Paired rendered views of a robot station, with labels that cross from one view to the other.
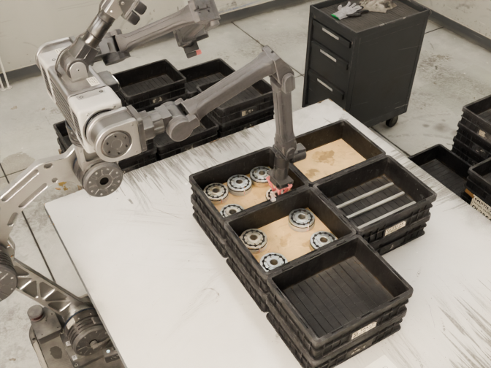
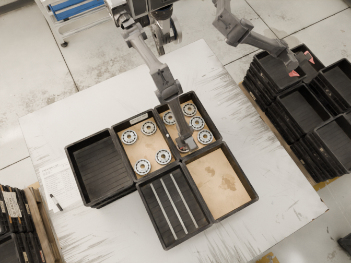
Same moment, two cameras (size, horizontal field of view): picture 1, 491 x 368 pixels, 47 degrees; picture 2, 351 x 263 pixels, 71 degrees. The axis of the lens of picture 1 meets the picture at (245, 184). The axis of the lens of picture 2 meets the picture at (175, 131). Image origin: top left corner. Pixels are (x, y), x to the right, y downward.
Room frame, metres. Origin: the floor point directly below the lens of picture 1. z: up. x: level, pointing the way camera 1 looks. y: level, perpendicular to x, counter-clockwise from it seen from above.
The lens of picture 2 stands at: (1.66, -0.64, 2.35)
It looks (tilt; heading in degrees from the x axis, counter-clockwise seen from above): 68 degrees down; 94
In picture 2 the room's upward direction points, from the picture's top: straight up
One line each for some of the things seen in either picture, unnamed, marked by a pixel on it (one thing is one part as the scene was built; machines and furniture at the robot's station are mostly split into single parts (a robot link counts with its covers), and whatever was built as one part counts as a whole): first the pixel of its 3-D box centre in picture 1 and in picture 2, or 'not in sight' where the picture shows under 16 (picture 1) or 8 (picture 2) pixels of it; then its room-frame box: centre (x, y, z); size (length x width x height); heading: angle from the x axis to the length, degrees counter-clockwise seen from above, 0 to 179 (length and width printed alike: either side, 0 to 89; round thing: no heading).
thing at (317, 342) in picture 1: (339, 285); (98, 165); (1.18, -0.31, 0.92); 0.40 x 0.30 x 0.02; 120
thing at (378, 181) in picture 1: (372, 201); (173, 204); (1.64, -0.51, 0.87); 0.40 x 0.30 x 0.11; 120
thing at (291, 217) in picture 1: (301, 217); (163, 156); (1.56, -0.22, 0.86); 0.10 x 0.10 x 0.01
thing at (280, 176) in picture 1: (280, 171); (185, 138); (1.68, -0.14, 0.98); 0.10 x 0.07 x 0.07; 31
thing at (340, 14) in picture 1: (346, 9); not in sight; (3.38, -0.64, 0.88); 0.25 x 0.19 x 0.03; 122
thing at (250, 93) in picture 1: (236, 119); (328, 150); (2.91, 0.06, 0.37); 0.40 x 0.30 x 0.45; 122
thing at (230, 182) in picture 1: (239, 182); (197, 122); (1.76, 0.03, 0.86); 0.10 x 0.10 x 0.01
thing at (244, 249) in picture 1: (289, 229); (144, 143); (1.44, -0.16, 0.92); 0.40 x 0.30 x 0.02; 120
